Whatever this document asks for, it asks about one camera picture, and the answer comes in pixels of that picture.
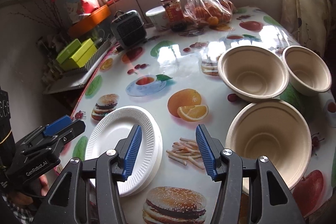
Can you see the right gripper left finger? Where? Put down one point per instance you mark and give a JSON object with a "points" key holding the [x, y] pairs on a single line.
{"points": [[87, 191]]}

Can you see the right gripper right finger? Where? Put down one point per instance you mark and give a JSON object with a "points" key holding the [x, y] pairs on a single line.
{"points": [[270, 200]]}

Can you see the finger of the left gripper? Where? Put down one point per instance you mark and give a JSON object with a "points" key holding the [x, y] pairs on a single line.
{"points": [[70, 132], [56, 126]]}

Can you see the white paper plate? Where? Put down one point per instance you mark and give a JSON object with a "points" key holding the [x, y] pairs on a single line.
{"points": [[135, 135]]}

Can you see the beige paper bowl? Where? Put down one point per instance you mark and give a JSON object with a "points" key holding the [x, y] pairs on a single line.
{"points": [[274, 129], [253, 73], [308, 73]]}

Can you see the person left hand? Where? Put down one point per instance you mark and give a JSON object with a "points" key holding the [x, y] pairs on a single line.
{"points": [[25, 198]]}

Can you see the grey side shelf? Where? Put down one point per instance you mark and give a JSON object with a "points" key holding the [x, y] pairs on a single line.
{"points": [[73, 82]]}

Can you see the upper green box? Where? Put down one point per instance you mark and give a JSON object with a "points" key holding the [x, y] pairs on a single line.
{"points": [[68, 51]]}

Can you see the lime green box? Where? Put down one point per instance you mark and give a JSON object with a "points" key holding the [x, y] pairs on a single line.
{"points": [[80, 57]]}

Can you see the black white striped tray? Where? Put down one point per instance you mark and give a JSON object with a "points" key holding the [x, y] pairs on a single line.
{"points": [[101, 48]]}

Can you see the orange box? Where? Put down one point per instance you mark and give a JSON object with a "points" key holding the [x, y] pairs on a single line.
{"points": [[90, 22]]}

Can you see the grey portable heater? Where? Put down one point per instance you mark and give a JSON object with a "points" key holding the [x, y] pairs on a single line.
{"points": [[128, 29]]}

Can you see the fruit print tablecloth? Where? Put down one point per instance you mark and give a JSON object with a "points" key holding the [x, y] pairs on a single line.
{"points": [[175, 78]]}

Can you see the white paper cup container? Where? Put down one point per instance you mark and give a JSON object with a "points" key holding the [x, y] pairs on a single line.
{"points": [[159, 18]]}

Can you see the red label jar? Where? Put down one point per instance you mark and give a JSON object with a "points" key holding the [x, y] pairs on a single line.
{"points": [[175, 14]]}

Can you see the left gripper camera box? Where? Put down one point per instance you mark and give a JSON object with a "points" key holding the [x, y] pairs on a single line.
{"points": [[7, 140]]}

